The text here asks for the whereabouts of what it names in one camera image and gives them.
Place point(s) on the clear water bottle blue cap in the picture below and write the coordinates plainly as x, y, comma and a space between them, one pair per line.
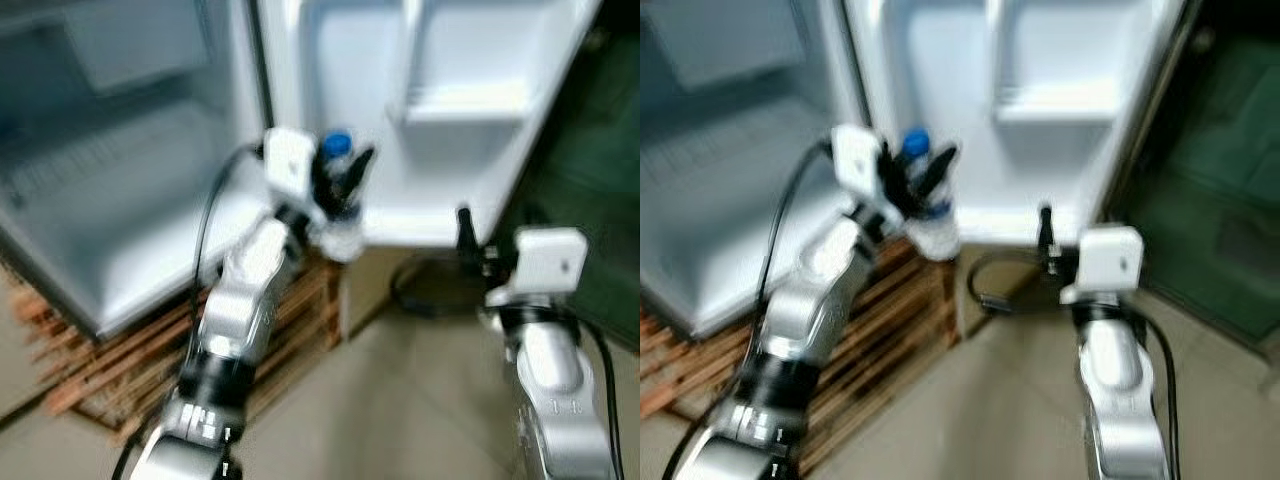
915, 142
337, 145

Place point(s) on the round door lock knob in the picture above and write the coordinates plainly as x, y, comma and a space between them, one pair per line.
597, 40
1200, 40

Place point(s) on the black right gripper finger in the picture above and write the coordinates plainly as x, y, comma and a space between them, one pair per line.
1047, 230
467, 232

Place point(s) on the white fridge door shelf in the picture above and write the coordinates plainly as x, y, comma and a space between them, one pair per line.
1060, 100
470, 100

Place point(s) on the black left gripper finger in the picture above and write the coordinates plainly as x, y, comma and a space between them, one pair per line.
358, 177
890, 170
324, 173
939, 175

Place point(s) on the wooden wine rack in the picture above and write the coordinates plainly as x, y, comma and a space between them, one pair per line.
880, 340
120, 360

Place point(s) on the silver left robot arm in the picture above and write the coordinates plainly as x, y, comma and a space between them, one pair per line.
240, 300
810, 300

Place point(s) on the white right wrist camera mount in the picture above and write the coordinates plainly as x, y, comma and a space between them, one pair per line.
1105, 262
540, 265

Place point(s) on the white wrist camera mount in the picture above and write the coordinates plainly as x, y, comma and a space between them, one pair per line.
540, 265
856, 162
1105, 262
290, 165

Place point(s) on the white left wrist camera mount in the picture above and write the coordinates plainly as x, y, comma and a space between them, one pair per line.
856, 162
290, 165

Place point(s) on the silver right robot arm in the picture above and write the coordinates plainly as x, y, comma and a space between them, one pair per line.
555, 390
1120, 390

